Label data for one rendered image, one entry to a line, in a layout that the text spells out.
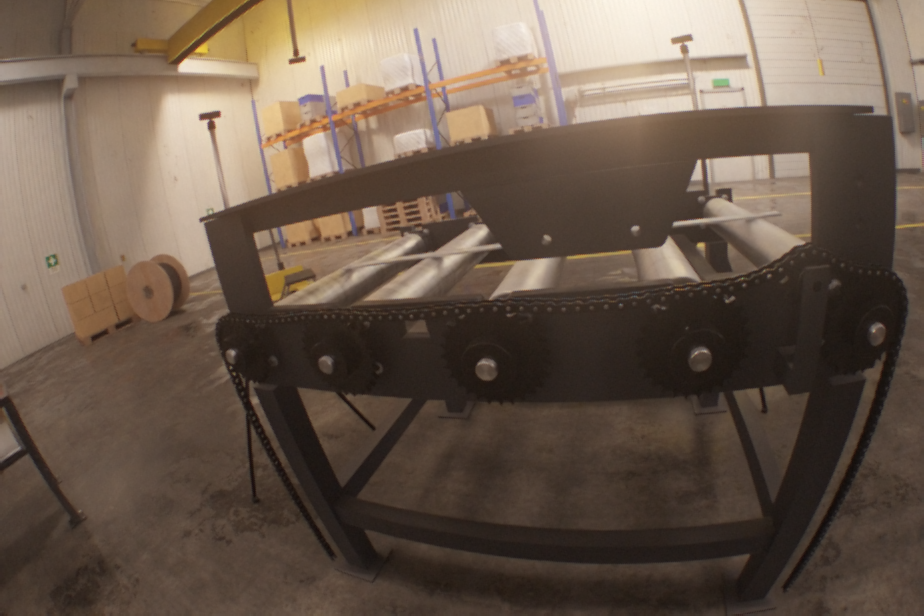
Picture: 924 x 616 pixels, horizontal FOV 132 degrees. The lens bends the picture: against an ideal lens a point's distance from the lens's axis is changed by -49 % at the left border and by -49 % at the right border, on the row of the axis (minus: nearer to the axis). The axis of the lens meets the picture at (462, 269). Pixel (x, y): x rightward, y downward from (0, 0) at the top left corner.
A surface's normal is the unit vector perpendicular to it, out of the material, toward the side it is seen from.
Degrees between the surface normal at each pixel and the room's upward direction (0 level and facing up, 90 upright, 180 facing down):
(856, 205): 90
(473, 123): 90
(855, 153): 90
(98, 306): 90
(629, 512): 0
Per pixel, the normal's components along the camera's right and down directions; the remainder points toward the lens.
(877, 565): -0.18, -0.95
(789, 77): -0.32, 0.30
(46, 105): 0.93, -0.09
